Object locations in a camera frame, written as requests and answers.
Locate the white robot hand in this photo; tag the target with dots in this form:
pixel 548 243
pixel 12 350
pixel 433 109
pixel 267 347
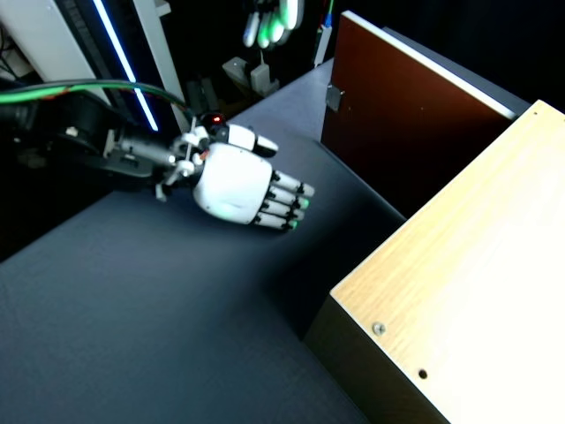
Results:
pixel 234 181
pixel 287 15

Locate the white cabinet door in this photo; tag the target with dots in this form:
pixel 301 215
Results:
pixel 397 110

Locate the light wooden cabinet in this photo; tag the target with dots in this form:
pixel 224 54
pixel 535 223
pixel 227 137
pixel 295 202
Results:
pixel 463 265

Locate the white plug adapter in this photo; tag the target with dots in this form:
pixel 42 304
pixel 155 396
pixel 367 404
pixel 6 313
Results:
pixel 262 77

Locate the black box with red light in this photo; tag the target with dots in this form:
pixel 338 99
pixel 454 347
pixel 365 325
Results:
pixel 207 95

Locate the blue LED light strip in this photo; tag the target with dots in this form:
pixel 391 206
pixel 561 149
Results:
pixel 125 66

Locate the grey table cloth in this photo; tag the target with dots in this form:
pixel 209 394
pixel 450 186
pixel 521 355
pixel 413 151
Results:
pixel 132 309

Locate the metal screw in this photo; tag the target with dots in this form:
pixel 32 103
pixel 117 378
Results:
pixel 378 328

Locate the white machine column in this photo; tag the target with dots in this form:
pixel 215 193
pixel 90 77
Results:
pixel 44 35

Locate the white bracket block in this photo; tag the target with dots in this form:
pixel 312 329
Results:
pixel 235 70

